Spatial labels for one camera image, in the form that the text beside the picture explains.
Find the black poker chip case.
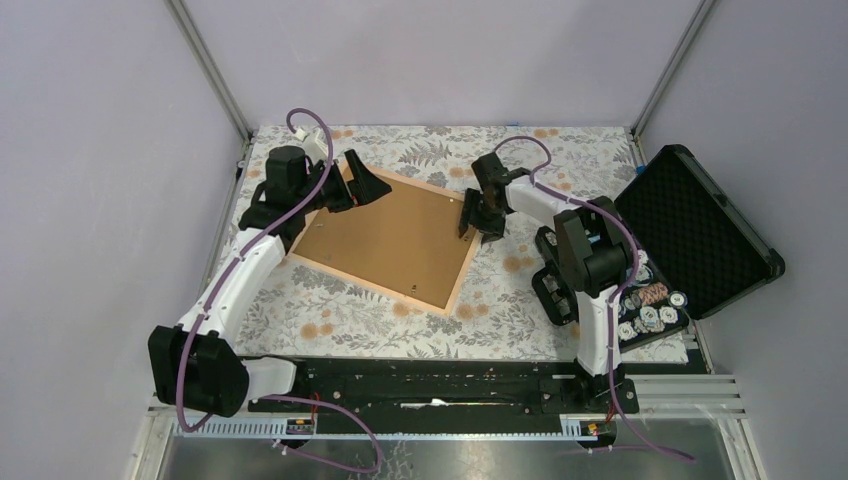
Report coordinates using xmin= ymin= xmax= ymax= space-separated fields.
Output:
xmin=531 ymin=144 xmax=786 ymax=354

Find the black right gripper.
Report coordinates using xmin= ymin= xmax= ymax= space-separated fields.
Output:
xmin=457 ymin=189 xmax=506 ymax=245

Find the brown cardboard backing board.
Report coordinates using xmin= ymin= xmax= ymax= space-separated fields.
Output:
xmin=292 ymin=170 xmax=475 ymax=310

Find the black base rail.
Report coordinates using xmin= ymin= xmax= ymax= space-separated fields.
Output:
xmin=247 ymin=357 xmax=639 ymax=434

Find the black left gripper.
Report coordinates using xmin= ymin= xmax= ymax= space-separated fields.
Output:
xmin=295 ymin=149 xmax=392 ymax=214

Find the floral patterned table mat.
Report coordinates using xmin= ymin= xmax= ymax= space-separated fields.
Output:
xmin=225 ymin=124 xmax=694 ymax=364

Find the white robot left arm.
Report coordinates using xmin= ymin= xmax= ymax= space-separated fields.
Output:
xmin=148 ymin=130 xmax=392 ymax=417

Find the light wooden picture frame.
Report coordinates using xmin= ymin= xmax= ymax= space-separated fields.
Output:
xmin=284 ymin=162 xmax=482 ymax=318

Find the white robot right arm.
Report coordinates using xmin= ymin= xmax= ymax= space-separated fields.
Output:
xmin=458 ymin=152 xmax=638 ymax=412

